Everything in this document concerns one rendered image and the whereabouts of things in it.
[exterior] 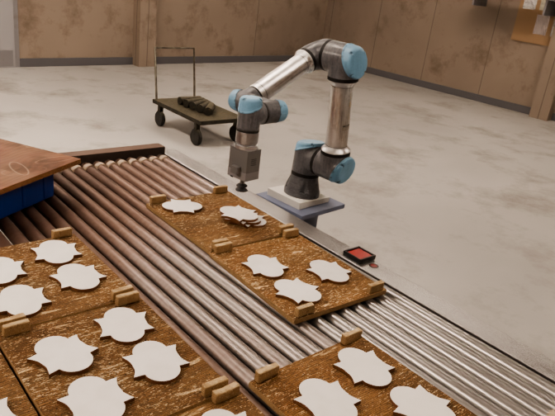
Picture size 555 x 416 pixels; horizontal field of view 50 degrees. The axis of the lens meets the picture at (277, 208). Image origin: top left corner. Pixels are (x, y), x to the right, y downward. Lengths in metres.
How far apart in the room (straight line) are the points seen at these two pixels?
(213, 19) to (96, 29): 2.29
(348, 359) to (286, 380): 0.17
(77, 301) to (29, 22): 8.04
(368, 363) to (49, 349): 0.71
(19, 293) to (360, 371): 0.84
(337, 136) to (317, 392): 1.21
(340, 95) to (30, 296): 1.28
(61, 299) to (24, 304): 0.09
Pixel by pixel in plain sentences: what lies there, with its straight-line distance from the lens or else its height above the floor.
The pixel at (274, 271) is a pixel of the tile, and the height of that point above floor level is 0.95.
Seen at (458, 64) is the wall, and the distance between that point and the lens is 11.45.
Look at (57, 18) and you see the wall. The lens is 9.59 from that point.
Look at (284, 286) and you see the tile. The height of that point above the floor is 0.95.
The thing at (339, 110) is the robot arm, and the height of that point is 1.30.
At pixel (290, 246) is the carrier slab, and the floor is 0.94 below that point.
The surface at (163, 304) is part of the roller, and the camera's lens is 1.60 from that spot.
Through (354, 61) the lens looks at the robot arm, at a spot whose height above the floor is 1.48.
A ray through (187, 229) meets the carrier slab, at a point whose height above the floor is 0.94.
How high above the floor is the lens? 1.76
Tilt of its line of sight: 22 degrees down
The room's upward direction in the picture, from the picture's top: 8 degrees clockwise
